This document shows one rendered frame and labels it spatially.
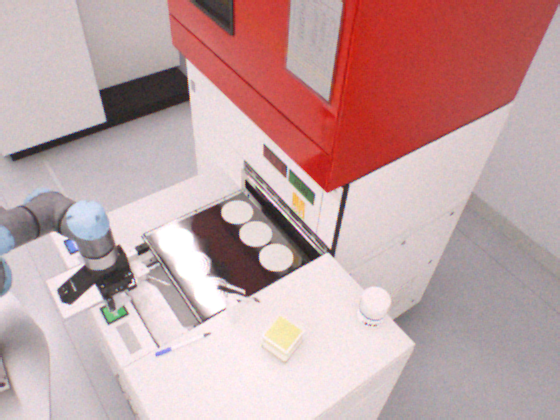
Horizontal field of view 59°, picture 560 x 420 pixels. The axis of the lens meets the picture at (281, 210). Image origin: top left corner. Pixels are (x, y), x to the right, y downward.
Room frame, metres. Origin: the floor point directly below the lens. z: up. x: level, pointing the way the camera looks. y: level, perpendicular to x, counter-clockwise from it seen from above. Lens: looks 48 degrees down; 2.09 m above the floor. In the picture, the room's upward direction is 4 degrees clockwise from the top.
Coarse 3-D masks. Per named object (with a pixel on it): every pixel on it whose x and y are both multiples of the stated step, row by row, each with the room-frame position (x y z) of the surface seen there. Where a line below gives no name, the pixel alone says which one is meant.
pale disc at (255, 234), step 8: (248, 224) 1.02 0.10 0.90; (256, 224) 1.02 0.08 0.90; (264, 224) 1.02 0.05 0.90; (240, 232) 0.98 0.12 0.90; (248, 232) 0.99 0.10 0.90; (256, 232) 0.99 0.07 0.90; (264, 232) 0.99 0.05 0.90; (248, 240) 0.95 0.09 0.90; (256, 240) 0.96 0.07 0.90; (264, 240) 0.96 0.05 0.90
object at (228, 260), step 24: (192, 216) 1.03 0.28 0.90; (216, 216) 1.04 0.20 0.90; (264, 216) 1.06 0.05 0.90; (168, 240) 0.93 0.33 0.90; (192, 240) 0.94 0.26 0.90; (216, 240) 0.94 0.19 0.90; (240, 240) 0.95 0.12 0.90; (168, 264) 0.84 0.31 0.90; (192, 264) 0.85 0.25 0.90; (216, 264) 0.86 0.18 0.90; (240, 264) 0.86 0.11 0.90; (192, 288) 0.77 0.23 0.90; (216, 288) 0.77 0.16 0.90; (240, 288) 0.78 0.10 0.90; (216, 312) 0.70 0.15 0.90
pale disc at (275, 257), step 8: (264, 248) 0.93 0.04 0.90; (272, 248) 0.93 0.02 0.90; (280, 248) 0.93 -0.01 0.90; (288, 248) 0.93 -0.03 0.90; (264, 256) 0.90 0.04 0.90; (272, 256) 0.90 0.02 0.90; (280, 256) 0.90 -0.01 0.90; (288, 256) 0.91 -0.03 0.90; (264, 264) 0.87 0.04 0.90; (272, 264) 0.87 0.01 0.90; (280, 264) 0.87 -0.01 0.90; (288, 264) 0.88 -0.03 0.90
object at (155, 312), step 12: (132, 264) 0.85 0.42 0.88; (144, 288) 0.77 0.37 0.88; (156, 288) 0.77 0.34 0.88; (132, 300) 0.73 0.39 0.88; (144, 300) 0.73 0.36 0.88; (156, 300) 0.73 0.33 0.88; (144, 312) 0.69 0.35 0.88; (156, 312) 0.69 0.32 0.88; (168, 312) 0.70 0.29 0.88; (156, 324) 0.66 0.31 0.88; (168, 324) 0.66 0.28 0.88; (180, 324) 0.66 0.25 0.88; (156, 336) 0.62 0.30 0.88
